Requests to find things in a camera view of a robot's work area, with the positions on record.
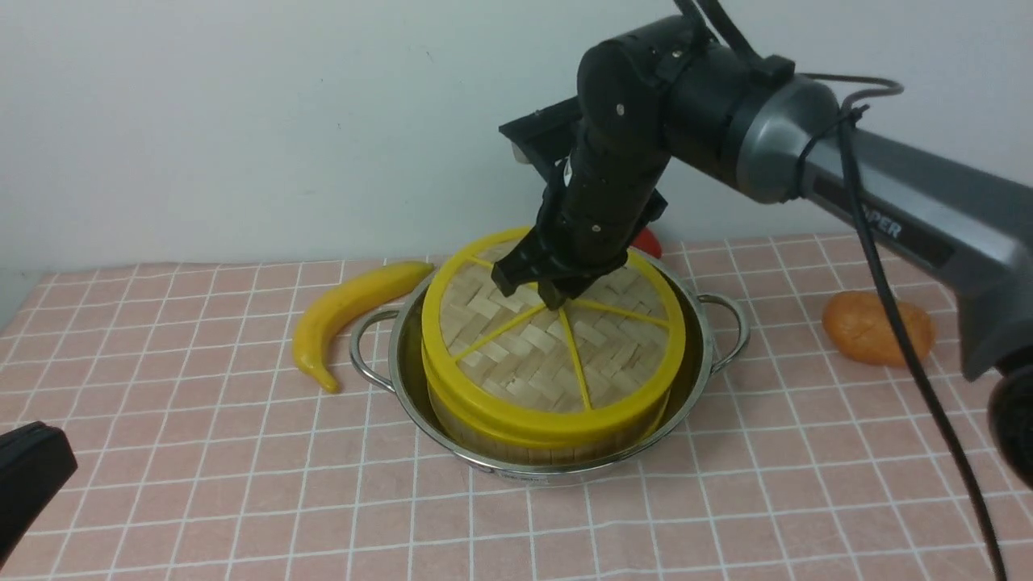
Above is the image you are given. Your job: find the black left gripper tip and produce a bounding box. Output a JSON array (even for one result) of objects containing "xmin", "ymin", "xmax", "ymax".
[{"xmin": 1, "ymin": 420, "xmax": 79, "ymax": 565}]

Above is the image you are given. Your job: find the yellow banana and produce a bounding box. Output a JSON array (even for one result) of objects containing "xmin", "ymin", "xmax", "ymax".
[{"xmin": 292, "ymin": 261, "xmax": 435, "ymax": 394}]

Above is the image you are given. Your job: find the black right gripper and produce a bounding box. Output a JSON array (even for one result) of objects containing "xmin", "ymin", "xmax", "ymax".
[{"xmin": 491, "ymin": 121, "xmax": 671, "ymax": 311}]

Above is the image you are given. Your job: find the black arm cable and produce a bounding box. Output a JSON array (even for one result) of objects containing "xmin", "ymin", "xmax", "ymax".
[{"xmin": 674, "ymin": 0, "xmax": 1008, "ymax": 581}]

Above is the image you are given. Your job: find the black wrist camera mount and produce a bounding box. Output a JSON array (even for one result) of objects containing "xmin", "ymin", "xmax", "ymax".
[{"xmin": 498, "ymin": 97, "xmax": 582, "ymax": 182}]

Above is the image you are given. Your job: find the yellow bamboo steamer basket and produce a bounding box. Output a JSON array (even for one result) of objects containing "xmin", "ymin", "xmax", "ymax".
[{"xmin": 428, "ymin": 374, "xmax": 669, "ymax": 466}]

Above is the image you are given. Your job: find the yellow woven steamer lid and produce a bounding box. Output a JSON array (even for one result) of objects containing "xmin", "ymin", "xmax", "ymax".
[{"xmin": 421, "ymin": 228, "xmax": 687, "ymax": 449}]

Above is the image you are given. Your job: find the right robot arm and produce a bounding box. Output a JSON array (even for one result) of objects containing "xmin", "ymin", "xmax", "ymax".
[{"xmin": 534, "ymin": 16, "xmax": 1032, "ymax": 484}]

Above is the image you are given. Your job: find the red bell pepper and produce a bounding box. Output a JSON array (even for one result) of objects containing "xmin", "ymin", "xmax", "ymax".
[{"xmin": 632, "ymin": 228, "xmax": 663, "ymax": 259}]

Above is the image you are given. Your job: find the pink checkered tablecloth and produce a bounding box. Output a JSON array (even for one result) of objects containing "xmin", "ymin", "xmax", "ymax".
[{"xmin": 1, "ymin": 235, "xmax": 993, "ymax": 580}]

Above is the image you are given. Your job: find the stainless steel pot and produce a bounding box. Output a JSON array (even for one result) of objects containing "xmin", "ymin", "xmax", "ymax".
[{"xmin": 350, "ymin": 249, "xmax": 751, "ymax": 484}]

